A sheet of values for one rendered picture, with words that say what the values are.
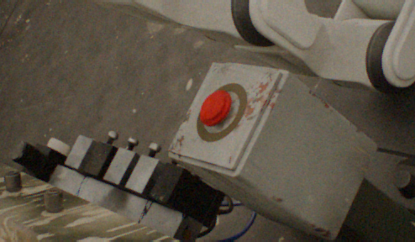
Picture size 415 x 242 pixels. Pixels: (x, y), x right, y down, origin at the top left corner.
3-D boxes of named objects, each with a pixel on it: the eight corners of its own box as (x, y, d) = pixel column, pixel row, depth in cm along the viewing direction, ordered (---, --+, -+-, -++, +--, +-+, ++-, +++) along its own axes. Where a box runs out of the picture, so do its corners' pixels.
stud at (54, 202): (68, 211, 112) (65, 190, 111) (51, 216, 111) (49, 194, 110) (59, 207, 114) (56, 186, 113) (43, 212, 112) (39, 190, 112)
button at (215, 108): (246, 100, 86) (233, 90, 85) (228, 135, 85) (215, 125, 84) (222, 96, 89) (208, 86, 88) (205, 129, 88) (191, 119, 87)
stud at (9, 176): (25, 191, 122) (23, 171, 122) (10, 195, 121) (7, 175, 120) (18, 187, 124) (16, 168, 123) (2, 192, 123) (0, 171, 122)
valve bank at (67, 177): (303, 209, 123) (192, 134, 109) (260, 299, 120) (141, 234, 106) (123, 151, 162) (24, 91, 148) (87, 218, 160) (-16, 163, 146)
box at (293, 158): (384, 148, 94) (286, 66, 83) (339, 245, 91) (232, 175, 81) (309, 132, 103) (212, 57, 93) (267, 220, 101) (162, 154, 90)
